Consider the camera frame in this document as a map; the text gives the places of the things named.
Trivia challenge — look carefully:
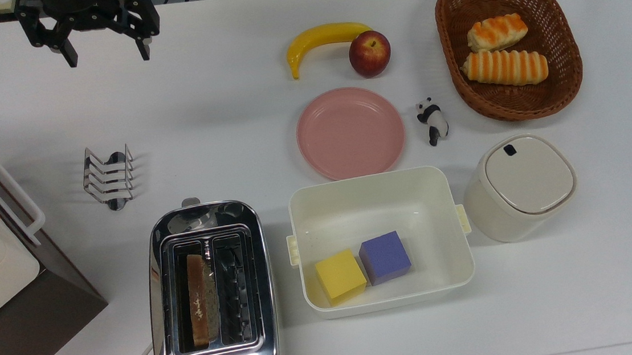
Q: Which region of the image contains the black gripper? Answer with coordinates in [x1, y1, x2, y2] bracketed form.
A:
[13, 0, 165, 74]

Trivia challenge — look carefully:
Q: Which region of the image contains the brown toast slice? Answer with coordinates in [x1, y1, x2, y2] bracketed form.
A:
[185, 252, 221, 347]

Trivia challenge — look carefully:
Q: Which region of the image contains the pink round plate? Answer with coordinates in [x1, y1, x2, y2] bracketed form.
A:
[293, 83, 409, 184]

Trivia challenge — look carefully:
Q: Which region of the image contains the short striped bread roll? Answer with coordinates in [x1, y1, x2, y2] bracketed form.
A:
[465, 12, 530, 54]

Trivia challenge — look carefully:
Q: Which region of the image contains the long striped bread roll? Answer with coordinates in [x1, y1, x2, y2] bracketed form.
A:
[460, 45, 550, 91]

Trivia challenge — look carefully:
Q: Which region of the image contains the silver metal toast rack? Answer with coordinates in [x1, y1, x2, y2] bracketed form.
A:
[80, 143, 138, 214]

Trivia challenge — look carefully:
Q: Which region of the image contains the yellow banana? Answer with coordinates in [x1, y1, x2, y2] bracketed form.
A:
[284, 20, 377, 81]

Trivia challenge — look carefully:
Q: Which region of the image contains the red apple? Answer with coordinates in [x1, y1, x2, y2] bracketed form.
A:
[347, 29, 393, 80]

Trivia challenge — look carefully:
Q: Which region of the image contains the white plastic container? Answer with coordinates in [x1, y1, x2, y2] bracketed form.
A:
[281, 163, 479, 323]

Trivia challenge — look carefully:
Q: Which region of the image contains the yellow cube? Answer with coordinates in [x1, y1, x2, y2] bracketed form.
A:
[313, 247, 369, 308]

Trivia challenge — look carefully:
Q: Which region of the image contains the panda figurine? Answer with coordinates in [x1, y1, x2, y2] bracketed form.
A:
[415, 96, 451, 148]

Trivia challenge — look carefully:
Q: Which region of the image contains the purple cube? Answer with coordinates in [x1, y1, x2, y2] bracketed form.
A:
[357, 230, 414, 287]

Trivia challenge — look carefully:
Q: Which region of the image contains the brown wicker basket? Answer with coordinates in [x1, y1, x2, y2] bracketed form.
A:
[434, 0, 588, 128]

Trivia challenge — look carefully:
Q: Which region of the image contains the round white lid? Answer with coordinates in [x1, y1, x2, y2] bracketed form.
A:
[458, 130, 582, 247]

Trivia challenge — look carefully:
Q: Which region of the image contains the brown drawer box white handle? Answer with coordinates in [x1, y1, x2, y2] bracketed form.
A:
[0, 125, 113, 355]

